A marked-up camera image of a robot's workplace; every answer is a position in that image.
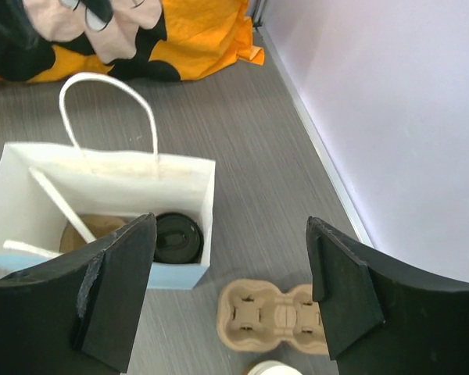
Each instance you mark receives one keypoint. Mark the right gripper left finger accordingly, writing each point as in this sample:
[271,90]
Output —
[78,313]

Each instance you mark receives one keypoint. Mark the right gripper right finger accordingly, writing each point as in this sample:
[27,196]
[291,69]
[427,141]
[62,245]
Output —
[381,315]

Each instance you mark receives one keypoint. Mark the single white straw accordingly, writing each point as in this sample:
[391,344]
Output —
[72,217]

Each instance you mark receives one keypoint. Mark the white blue paper bag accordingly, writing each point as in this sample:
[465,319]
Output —
[122,184]

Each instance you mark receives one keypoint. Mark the stack of paper cups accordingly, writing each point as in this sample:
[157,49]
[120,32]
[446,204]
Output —
[271,367]

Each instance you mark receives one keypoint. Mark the black plastic cup lid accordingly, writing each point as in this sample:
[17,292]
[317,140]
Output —
[179,239]

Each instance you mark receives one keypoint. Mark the stacked pulp cup carriers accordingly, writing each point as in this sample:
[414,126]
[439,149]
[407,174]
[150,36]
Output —
[256,316]

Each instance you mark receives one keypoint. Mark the orange printed shirt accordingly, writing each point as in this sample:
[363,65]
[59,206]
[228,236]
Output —
[48,40]

